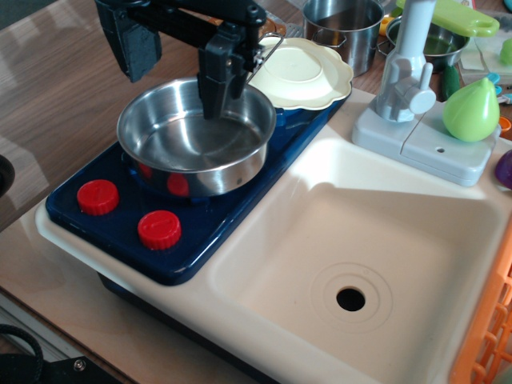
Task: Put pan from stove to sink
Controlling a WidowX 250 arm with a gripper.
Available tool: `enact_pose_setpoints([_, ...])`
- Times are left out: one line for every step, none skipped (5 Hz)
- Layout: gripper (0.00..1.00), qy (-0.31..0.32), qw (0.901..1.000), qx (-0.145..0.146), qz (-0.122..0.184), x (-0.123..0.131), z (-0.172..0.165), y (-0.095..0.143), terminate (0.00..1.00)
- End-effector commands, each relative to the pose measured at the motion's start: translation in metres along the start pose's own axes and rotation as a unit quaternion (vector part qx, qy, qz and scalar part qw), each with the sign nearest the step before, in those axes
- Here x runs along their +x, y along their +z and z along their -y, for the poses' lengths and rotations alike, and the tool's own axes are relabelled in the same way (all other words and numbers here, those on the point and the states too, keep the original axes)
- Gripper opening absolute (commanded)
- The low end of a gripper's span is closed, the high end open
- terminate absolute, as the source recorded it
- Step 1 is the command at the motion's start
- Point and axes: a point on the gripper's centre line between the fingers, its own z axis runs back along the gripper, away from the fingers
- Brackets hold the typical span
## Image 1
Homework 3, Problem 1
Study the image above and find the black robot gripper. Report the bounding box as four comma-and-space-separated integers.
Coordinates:
95, 1, 266, 119

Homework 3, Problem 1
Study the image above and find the small stainless steel pan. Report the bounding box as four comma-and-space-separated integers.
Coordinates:
117, 78, 277, 198

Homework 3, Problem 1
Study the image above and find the red stove knob left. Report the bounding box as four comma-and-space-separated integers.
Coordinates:
77, 179, 120, 216

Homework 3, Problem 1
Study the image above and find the red stove knob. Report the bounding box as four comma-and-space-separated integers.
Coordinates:
77, 179, 120, 216
137, 210, 182, 250

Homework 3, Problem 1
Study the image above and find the red stove knob right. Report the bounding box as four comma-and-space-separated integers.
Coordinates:
137, 210, 182, 250

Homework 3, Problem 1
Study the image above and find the dark blue toy stove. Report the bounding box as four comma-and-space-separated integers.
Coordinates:
46, 101, 343, 286

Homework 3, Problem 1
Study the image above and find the cream toy sink unit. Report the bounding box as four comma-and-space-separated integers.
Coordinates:
35, 90, 511, 383

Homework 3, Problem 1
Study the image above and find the cream scalloped plastic plate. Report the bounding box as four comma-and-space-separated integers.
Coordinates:
249, 37, 354, 110

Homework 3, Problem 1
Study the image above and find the tall stainless steel pot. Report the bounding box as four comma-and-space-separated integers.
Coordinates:
302, 0, 385, 77

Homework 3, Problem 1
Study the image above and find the grey toy faucet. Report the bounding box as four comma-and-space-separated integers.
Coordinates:
352, 14, 501, 186

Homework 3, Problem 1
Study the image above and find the small stainless steel bowl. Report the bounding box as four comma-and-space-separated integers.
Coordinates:
377, 17, 470, 74

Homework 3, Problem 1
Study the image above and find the dark green toy cucumber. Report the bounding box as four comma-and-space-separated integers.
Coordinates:
441, 66, 460, 102

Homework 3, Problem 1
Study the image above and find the lime green cutting board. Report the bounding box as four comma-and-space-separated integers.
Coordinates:
396, 1, 500, 38

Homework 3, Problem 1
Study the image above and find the green plastic pear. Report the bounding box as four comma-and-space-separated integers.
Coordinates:
442, 78, 500, 142

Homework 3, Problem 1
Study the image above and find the purple plastic toy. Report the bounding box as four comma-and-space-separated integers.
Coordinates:
494, 150, 512, 190

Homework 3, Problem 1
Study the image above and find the orange plastic basket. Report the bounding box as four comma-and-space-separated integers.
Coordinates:
449, 233, 511, 383

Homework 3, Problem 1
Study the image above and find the black cable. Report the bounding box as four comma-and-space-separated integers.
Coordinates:
0, 324, 44, 384

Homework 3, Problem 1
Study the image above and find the black metal bracket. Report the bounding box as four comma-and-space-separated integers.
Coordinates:
40, 357, 119, 384

